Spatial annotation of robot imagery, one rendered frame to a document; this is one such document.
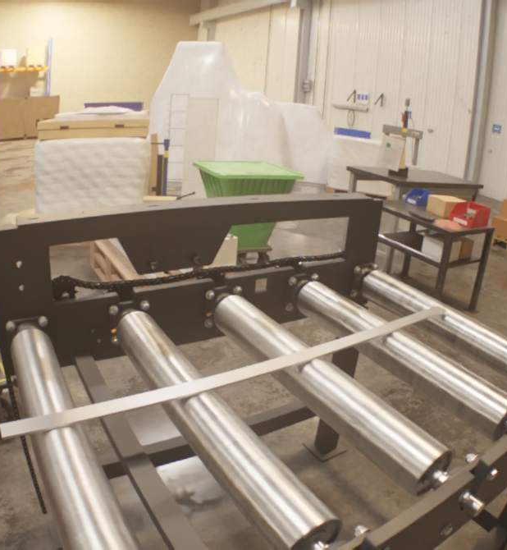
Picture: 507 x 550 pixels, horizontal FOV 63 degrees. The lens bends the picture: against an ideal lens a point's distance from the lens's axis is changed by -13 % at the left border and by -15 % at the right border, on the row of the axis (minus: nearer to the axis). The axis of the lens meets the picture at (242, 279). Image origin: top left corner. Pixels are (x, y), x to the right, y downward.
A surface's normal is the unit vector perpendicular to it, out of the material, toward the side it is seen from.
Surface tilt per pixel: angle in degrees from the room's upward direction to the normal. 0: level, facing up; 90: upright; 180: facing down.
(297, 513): 20
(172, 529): 0
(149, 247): 90
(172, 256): 90
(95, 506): 8
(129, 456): 0
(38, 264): 90
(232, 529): 0
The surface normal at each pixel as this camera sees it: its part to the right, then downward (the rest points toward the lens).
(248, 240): 0.36, 0.53
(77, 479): 0.03, -0.92
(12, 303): 0.51, 0.35
